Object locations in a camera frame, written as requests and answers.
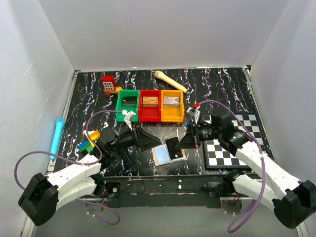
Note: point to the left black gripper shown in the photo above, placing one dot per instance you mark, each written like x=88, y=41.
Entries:
x=143, y=140

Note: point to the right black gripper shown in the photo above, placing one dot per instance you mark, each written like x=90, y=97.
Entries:
x=188, y=141

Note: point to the black credit card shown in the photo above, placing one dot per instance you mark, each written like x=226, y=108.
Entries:
x=175, y=155

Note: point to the beige leather card holder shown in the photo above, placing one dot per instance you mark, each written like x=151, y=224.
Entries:
x=162, y=157

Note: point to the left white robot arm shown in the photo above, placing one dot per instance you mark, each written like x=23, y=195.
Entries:
x=45, y=194

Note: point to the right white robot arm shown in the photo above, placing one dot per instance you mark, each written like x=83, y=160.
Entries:
x=291, y=200

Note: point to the orange card box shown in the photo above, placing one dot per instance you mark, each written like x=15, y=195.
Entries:
x=150, y=101

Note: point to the black card box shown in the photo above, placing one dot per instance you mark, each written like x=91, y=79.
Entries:
x=129, y=101

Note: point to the silver card box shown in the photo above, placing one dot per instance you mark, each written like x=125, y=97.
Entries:
x=171, y=101

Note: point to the red plastic bin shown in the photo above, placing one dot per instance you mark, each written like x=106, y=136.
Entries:
x=149, y=114

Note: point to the checkered chess board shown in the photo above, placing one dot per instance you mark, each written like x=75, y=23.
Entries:
x=218, y=158

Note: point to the yellow plastic bin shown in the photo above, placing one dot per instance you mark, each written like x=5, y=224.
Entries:
x=172, y=114

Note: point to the green plastic bin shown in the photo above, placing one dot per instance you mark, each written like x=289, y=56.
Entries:
x=125, y=93

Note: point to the colourful toy block building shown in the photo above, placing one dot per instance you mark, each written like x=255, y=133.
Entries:
x=87, y=146

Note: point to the beige toy microphone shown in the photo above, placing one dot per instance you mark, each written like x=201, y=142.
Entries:
x=160, y=75

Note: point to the blue toy microphone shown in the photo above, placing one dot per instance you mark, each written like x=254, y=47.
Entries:
x=59, y=127

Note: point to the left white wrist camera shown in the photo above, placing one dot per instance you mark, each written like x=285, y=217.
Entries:
x=128, y=117

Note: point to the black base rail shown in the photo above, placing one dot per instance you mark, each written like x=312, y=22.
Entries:
x=170, y=191

